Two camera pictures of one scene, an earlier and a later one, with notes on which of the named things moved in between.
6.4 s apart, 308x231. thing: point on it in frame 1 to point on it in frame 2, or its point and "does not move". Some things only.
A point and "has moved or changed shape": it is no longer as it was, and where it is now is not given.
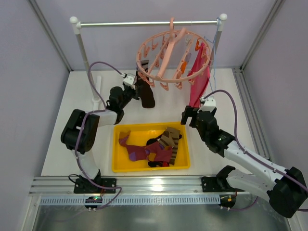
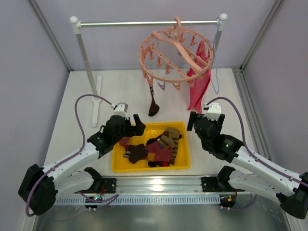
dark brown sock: [145, 88] to [135, 152]
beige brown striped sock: [170, 138] does not move
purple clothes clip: [187, 57] to [162, 86]
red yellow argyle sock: [153, 164] does not move
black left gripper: [137, 89] to [131, 127]
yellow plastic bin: [138, 135] does not move
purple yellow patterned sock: [155, 152] does not move
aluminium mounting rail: [183, 190] does not move
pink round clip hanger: [173, 57] has moved or changed shape
